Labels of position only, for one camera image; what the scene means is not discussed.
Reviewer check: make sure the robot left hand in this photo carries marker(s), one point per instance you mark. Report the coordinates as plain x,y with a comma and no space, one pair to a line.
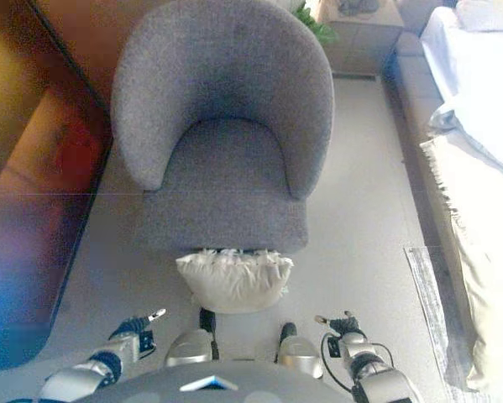
131,326

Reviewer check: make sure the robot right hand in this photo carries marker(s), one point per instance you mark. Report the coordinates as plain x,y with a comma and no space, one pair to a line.
347,326

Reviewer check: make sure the cream fringed cushion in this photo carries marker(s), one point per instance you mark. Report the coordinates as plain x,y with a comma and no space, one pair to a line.
234,285

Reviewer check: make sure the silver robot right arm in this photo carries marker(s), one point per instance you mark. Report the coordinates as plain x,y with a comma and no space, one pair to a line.
385,378

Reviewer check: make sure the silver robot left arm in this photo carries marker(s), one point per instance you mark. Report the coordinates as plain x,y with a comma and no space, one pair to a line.
116,348

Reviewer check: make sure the silver robot right leg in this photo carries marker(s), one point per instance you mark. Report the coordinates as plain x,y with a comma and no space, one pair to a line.
297,352

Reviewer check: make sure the silver robot leg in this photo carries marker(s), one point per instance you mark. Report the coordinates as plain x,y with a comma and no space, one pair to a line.
297,352
190,346

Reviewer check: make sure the silver robot left leg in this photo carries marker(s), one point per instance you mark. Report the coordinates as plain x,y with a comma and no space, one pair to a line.
190,346

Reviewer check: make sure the grey robot torso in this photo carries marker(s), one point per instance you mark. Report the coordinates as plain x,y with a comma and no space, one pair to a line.
158,388

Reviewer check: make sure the grey patterned rug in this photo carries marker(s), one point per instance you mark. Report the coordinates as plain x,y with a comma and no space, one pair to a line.
427,302

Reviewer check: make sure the cream fringed blanket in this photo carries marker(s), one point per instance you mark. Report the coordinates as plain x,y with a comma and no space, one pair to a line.
494,252

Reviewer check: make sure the glossy brown wardrobe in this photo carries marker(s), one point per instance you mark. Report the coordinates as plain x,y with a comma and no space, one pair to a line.
24,168

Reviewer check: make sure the grey fabric armchair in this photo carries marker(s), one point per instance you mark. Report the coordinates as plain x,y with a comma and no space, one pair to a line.
217,84

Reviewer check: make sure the white duvet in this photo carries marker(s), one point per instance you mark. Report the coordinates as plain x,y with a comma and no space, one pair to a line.
478,84

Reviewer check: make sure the beige nightstand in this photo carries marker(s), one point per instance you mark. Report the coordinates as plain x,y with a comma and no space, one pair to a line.
360,42

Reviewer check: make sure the green plant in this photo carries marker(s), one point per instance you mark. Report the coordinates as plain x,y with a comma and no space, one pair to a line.
318,25

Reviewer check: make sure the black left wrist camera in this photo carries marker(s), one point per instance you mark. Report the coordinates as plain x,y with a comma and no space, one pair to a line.
147,342

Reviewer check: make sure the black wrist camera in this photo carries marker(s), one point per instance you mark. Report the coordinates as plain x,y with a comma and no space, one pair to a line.
334,345
147,342

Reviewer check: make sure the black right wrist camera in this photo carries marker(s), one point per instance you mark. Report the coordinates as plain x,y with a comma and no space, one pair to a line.
334,345

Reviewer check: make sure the beige upholstered bed frame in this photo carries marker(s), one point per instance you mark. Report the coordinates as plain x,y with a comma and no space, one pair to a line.
410,84

